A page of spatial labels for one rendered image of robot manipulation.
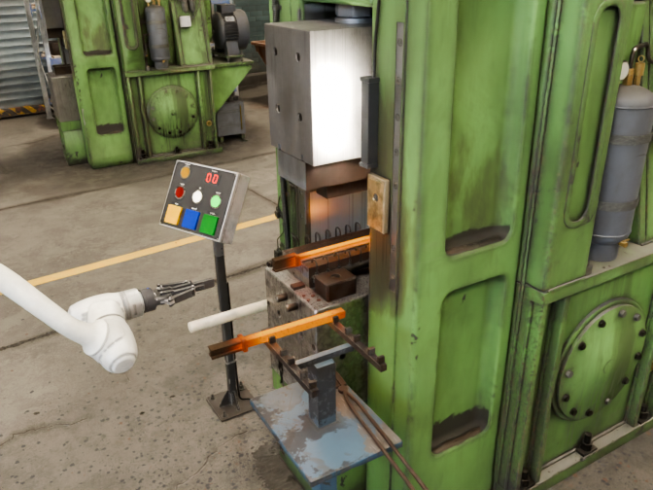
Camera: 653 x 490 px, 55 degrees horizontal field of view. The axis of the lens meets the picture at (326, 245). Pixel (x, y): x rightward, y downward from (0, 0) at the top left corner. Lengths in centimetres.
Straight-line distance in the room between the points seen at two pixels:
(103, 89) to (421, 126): 540
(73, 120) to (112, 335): 537
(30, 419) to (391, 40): 243
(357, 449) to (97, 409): 174
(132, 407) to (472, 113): 215
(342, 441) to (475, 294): 68
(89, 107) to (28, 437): 419
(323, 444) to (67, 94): 566
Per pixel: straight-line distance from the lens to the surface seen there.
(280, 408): 197
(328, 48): 190
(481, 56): 187
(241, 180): 248
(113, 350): 181
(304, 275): 217
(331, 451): 182
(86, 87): 676
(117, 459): 298
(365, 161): 187
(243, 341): 177
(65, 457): 307
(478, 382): 238
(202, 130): 702
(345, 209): 245
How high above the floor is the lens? 195
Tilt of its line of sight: 25 degrees down
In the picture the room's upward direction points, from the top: 1 degrees counter-clockwise
